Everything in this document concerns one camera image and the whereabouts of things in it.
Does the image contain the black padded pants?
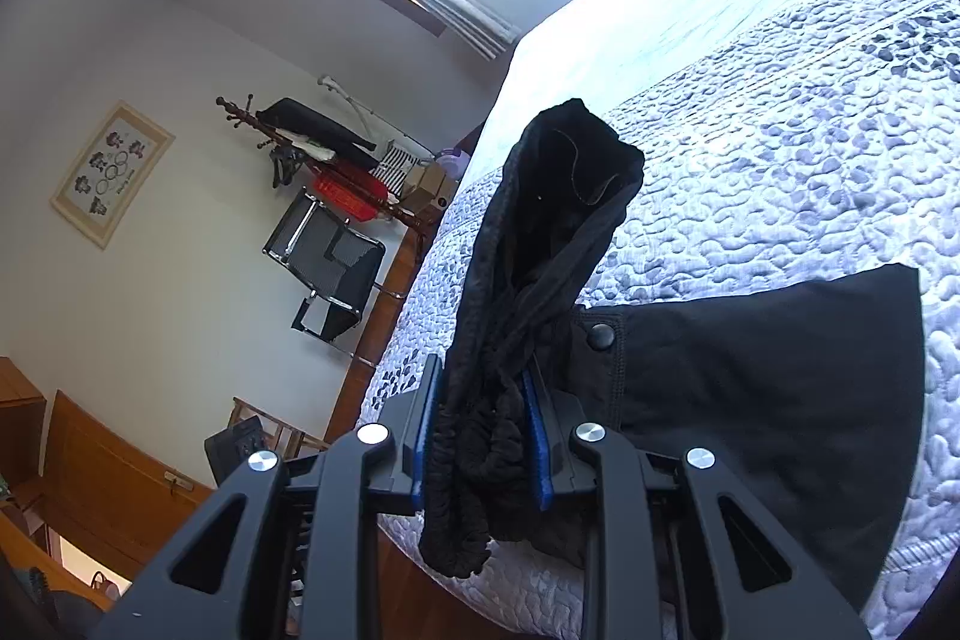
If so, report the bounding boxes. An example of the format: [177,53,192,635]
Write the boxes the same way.
[420,99,926,608]

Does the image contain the wooden chair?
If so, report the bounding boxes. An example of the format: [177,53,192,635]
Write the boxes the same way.
[228,396,329,459]

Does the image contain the black folding chair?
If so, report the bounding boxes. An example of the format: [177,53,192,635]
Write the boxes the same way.
[262,188,386,346]

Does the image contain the red bag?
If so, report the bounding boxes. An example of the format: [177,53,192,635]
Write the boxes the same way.
[313,163,389,223]

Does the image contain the cardboard box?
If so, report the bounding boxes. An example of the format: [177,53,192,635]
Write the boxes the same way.
[400,163,457,216]

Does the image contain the black garment on rack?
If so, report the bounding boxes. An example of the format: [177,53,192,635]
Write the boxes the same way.
[256,97,376,156]

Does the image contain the wooden coat rack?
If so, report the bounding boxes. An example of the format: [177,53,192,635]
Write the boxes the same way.
[215,94,433,241]

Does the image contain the grey quilted bedspread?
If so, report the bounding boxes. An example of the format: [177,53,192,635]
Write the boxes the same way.
[361,0,958,638]

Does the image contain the light blue bed sheet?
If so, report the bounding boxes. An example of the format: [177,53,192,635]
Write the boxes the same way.
[462,0,797,185]

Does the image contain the framed wall picture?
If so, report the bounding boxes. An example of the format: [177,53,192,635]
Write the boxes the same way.
[50,101,174,248]

